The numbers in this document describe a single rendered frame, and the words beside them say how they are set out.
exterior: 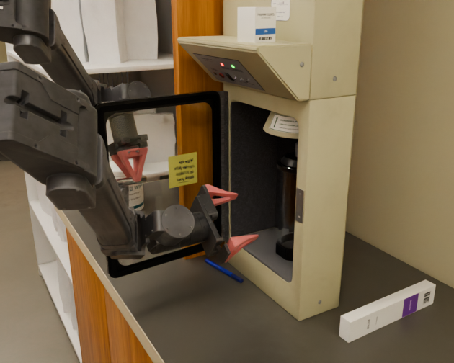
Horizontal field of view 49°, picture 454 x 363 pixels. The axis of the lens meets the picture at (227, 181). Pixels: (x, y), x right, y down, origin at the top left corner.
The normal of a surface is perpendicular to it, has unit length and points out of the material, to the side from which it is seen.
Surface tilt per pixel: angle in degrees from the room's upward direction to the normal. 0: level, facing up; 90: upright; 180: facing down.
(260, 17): 90
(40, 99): 70
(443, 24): 90
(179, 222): 53
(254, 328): 0
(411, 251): 90
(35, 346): 0
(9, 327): 0
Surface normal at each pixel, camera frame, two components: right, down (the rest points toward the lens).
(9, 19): 0.40, -0.16
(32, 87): 0.88, -0.22
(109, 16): -0.15, 0.43
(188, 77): 0.50, 0.29
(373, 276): 0.00, -0.94
